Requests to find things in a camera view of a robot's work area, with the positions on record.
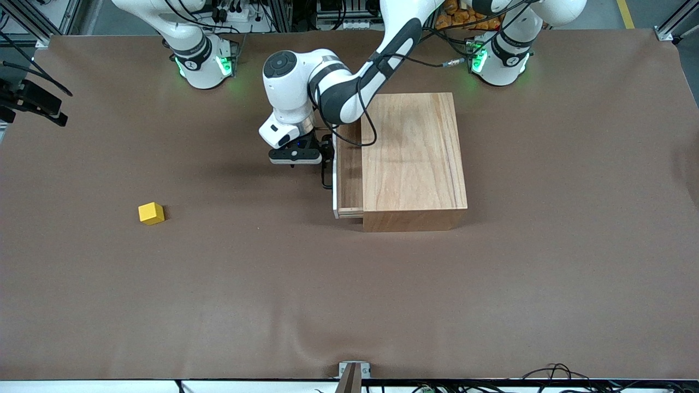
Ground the aluminium frame post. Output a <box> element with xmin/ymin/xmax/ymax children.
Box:
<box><xmin>268</xmin><ymin>0</ymin><xmax>293</xmax><ymax>32</ymax></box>

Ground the aluminium frame profile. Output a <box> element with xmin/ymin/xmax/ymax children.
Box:
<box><xmin>655</xmin><ymin>0</ymin><xmax>699</xmax><ymax>42</ymax></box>
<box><xmin>0</xmin><ymin>0</ymin><xmax>52</xmax><ymax>49</ymax></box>

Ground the metal clamp bracket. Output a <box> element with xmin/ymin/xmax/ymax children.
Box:
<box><xmin>339</xmin><ymin>361</ymin><xmax>372</xmax><ymax>380</ymax></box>

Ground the wooden drawer with black handle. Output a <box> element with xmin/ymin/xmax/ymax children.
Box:
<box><xmin>321</xmin><ymin>121</ymin><xmax>365</xmax><ymax>219</ymax></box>

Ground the brown camera post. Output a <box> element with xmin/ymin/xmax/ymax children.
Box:
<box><xmin>335</xmin><ymin>365</ymin><xmax>362</xmax><ymax>393</ymax></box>

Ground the yellow wooden cube block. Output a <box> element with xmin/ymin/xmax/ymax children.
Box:
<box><xmin>138</xmin><ymin>202</ymin><xmax>165</xmax><ymax>226</ymax></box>

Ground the wooden drawer cabinet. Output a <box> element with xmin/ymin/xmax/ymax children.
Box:
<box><xmin>360</xmin><ymin>92</ymin><xmax>469</xmax><ymax>233</ymax></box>

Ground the black cable bundle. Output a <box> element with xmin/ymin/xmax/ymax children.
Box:
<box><xmin>522</xmin><ymin>362</ymin><xmax>699</xmax><ymax>393</ymax></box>

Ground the brown paper table cover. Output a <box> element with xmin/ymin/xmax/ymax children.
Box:
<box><xmin>0</xmin><ymin>28</ymin><xmax>699</xmax><ymax>381</ymax></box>

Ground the power strip with black plugs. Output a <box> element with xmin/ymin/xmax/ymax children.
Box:
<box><xmin>210</xmin><ymin>0</ymin><xmax>257</xmax><ymax>23</ymax></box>

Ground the orange bag heap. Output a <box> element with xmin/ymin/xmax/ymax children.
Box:
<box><xmin>437</xmin><ymin>0</ymin><xmax>506</xmax><ymax>32</ymax></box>

